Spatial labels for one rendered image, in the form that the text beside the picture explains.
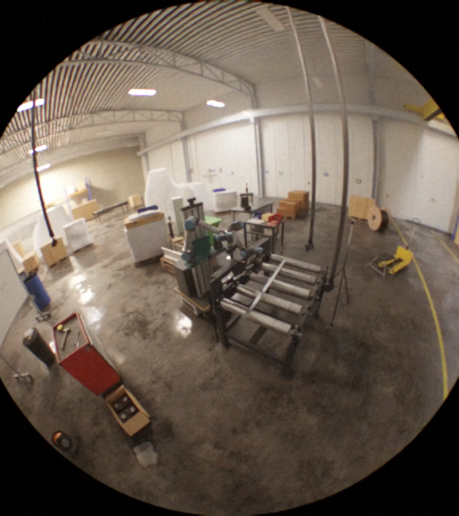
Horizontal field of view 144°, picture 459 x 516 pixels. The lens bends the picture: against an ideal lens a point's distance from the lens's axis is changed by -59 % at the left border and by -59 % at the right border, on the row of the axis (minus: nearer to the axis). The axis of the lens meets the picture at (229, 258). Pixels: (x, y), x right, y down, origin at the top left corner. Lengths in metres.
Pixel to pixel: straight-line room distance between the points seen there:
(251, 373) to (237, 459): 1.12
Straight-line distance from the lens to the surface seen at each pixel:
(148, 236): 5.06
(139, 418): 2.32
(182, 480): 2.35
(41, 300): 6.01
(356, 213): 9.10
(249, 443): 2.23
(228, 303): 1.95
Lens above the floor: 2.23
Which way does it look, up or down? 28 degrees down
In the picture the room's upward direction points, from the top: 5 degrees counter-clockwise
